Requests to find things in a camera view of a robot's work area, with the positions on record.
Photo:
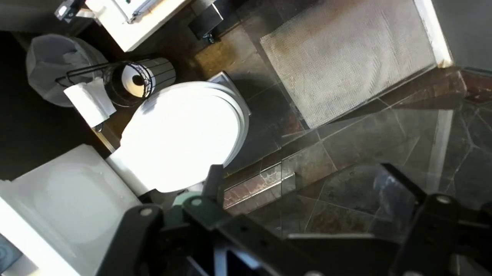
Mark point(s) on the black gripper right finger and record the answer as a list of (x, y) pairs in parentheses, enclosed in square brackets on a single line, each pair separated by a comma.
[(447, 234)]

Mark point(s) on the light work table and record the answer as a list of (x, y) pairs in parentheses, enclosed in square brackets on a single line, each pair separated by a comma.
[(139, 32)]

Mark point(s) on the white toilet tank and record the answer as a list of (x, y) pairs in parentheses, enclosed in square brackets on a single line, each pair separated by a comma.
[(67, 204)]

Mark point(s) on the brown tiled shower curb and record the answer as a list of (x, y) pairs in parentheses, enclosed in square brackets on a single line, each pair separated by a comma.
[(287, 158)]

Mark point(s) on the black cart caster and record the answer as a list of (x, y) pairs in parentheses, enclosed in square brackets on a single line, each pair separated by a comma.
[(205, 23)]

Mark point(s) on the white toilet bowl with lid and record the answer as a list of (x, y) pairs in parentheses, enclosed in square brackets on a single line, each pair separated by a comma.
[(179, 138)]

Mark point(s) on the hanging toilet paper sheet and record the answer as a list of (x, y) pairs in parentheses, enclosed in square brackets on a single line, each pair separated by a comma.
[(90, 104)]

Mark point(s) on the gray trash can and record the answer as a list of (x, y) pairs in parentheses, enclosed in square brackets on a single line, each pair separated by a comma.
[(52, 61)]

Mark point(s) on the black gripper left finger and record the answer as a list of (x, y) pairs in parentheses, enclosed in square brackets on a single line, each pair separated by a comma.
[(155, 239)]

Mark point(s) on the glass shower door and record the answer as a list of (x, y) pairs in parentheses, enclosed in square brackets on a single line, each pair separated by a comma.
[(359, 158)]

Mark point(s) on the spare toilet paper roll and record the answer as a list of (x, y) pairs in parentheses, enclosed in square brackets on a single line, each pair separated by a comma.
[(135, 81)]

